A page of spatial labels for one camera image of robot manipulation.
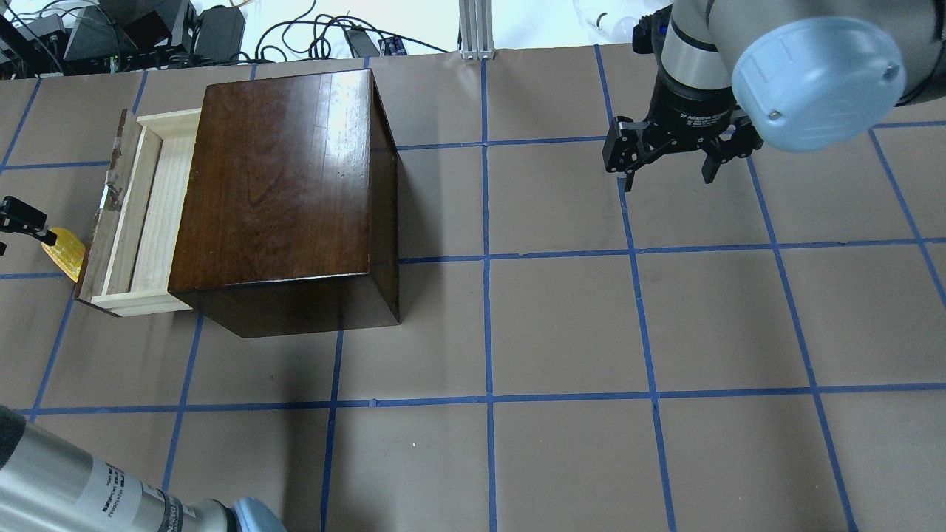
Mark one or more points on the dark brown wooden drawer box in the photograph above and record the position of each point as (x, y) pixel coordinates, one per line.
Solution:
(290, 219)

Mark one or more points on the yellow corn cob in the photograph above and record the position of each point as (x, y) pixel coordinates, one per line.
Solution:
(66, 251)

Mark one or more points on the white light bulb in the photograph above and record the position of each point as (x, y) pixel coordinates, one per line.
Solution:
(614, 28)

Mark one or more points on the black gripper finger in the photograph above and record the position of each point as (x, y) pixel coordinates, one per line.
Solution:
(20, 217)

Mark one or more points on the aluminium frame post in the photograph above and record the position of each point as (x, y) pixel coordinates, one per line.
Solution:
(476, 30)

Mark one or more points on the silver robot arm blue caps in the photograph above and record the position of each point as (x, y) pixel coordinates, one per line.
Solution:
(736, 76)

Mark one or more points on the light wood drawer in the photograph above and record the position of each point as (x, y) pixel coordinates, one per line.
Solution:
(129, 253)

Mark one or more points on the black power adapter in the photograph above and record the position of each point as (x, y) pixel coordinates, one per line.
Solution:
(219, 34)

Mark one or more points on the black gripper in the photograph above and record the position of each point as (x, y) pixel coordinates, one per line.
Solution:
(689, 111)

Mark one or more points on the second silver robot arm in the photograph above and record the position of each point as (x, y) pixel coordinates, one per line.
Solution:
(49, 484)

